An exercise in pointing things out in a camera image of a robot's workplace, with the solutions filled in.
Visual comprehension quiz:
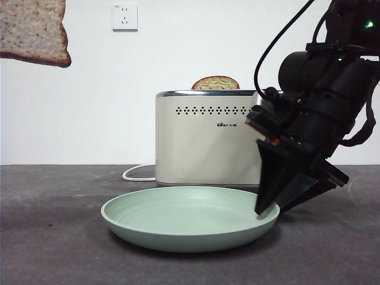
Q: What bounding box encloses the cream two-slot toaster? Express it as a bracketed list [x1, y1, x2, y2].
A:
[154, 90, 268, 188]

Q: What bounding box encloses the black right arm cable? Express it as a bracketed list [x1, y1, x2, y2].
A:
[254, 0, 315, 103]

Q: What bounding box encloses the white toaster power cable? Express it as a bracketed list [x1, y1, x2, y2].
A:
[122, 164, 157, 182]

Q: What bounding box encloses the white wall socket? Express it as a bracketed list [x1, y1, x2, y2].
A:
[112, 2, 139, 32]

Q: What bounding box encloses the large square bread slice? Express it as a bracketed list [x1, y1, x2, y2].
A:
[0, 0, 72, 68]

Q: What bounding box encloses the small round-topped bread slice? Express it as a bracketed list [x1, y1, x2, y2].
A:
[191, 76, 240, 90]

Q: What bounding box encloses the pale green round plate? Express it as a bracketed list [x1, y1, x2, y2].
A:
[100, 186, 281, 254]

